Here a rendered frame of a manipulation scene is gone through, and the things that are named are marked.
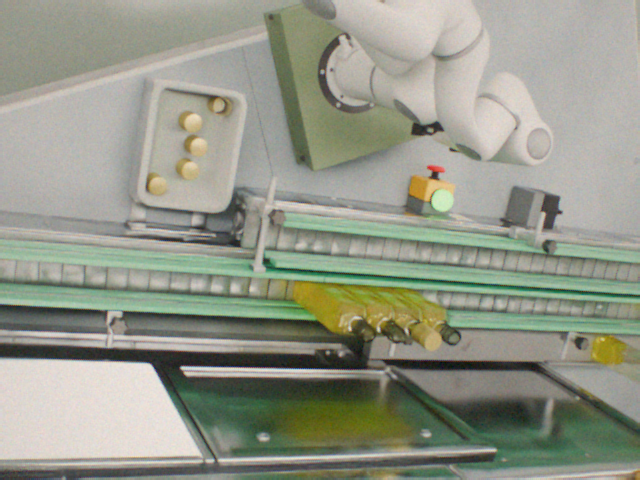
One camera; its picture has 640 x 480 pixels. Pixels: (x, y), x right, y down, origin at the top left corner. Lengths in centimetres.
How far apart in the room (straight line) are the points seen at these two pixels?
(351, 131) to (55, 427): 79
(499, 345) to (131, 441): 98
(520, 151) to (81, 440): 77
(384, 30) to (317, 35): 48
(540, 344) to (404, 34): 105
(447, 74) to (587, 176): 93
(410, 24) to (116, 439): 66
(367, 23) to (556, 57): 94
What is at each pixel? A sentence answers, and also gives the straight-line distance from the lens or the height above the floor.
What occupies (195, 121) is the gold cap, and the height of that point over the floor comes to 81.
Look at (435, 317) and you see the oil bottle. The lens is 146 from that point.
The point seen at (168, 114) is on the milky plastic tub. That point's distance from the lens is 151.
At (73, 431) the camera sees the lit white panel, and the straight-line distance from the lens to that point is 114.
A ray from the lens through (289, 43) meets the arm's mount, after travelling 150.
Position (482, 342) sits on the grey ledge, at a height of 88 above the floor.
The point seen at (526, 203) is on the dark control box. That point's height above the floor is 82.
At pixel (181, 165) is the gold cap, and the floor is 80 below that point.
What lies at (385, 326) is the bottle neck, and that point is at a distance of 138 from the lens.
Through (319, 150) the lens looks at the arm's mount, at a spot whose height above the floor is 84.
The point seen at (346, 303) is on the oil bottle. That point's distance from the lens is 138.
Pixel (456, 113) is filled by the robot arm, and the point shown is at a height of 124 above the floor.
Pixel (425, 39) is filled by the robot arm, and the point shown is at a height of 133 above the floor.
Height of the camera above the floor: 223
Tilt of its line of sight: 61 degrees down
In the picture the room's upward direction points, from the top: 124 degrees clockwise
